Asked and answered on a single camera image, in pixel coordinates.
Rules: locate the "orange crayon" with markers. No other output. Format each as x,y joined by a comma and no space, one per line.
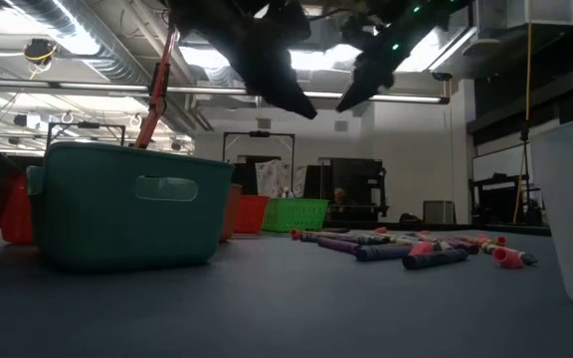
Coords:
475,240

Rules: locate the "grey waste bin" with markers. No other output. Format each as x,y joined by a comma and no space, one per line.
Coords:
439,212

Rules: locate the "teal plastic bin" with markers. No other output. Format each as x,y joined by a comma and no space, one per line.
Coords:
117,233

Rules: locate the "red plastic basket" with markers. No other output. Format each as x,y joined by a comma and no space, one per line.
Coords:
251,214
18,214

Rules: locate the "white printed sheet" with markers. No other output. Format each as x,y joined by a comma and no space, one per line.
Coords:
274,176

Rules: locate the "light blue crayon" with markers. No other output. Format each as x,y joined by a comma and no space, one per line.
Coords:
326,236

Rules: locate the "silver spiral ceiling duct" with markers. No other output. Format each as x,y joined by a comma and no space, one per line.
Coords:
112,50

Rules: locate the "grey wall vent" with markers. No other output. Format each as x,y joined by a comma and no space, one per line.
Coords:
264,124
341,125

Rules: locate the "black equipment cart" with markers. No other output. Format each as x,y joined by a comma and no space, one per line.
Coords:
495,199

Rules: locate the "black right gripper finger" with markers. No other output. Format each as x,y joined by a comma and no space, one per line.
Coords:
366,87

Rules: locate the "whiteboard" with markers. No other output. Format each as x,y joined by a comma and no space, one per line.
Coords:
500,164

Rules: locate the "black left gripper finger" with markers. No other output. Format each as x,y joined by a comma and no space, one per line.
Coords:
276,79

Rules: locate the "white crayon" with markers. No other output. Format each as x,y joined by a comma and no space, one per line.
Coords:
488,247
440,244

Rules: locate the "orange plastic bin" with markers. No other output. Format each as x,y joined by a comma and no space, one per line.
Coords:
230,214

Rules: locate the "person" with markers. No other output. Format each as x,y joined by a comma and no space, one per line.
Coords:
339,195

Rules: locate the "black equipment cabinet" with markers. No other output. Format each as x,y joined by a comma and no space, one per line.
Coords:
361,184

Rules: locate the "red crayon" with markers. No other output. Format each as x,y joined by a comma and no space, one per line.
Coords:
296,234

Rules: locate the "purple crayon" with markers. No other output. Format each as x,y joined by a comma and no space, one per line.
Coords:
338,245

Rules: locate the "green plastic basket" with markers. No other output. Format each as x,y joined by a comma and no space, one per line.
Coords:
296,216

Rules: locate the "long ceiling light fixture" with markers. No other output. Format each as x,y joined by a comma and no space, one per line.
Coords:
406,98

